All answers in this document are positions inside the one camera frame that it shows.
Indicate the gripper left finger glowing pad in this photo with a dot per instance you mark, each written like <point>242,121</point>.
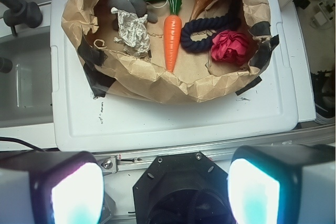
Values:
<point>50,187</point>

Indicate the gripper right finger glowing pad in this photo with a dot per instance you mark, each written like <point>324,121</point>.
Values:
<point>283,184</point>

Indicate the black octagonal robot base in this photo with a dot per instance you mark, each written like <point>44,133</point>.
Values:
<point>182,188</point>

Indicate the crumpled red paper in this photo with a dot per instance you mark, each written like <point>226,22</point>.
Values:
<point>230,47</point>

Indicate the crumpled white paper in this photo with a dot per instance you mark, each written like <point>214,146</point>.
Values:
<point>133,35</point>

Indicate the white plastic lid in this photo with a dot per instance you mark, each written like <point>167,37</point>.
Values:
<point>115,123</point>

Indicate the clear plastic bin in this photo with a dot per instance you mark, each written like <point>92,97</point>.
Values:
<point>26,86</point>

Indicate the white power adapter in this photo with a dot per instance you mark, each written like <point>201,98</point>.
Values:
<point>323,16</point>

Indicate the black knob stand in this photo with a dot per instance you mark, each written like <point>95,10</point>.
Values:
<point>21,12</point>

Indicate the brown paper bag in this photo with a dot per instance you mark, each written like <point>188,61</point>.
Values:
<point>197,77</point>

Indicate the orange toy carrot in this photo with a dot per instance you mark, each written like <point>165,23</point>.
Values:
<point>172,34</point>

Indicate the grey plush bunny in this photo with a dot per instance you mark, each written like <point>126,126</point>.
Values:
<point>138,7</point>

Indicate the aluminium rail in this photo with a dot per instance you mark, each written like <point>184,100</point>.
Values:
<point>216,151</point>

